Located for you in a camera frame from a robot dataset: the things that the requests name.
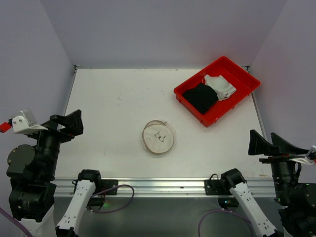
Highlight white bra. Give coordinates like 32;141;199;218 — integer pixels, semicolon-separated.
204;75;237;101

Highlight black garment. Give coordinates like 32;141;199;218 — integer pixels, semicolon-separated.
182;83;219;115

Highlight white mesh laundry bag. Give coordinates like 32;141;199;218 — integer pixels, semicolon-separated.
142;120;176;156

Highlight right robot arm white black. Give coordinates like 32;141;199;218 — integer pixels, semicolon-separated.
219;130;316;237

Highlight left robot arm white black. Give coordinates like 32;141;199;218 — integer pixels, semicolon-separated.
1;110;101;237

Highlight red plastic tray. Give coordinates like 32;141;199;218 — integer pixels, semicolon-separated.
173;56;260;127

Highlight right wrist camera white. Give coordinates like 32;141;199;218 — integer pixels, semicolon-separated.
290;145;316;165

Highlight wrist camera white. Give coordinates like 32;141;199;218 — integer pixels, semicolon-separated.
0;109;48;135
290;145;316;165

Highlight aluminium mounting rail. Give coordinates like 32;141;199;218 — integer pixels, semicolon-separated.
32;176;292;198

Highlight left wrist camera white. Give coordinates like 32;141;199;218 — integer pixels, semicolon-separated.
0;109;48;135

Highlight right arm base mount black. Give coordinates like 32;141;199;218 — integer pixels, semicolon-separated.
204;173;239;210

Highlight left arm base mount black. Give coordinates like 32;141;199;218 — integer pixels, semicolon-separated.
87;179;119;210

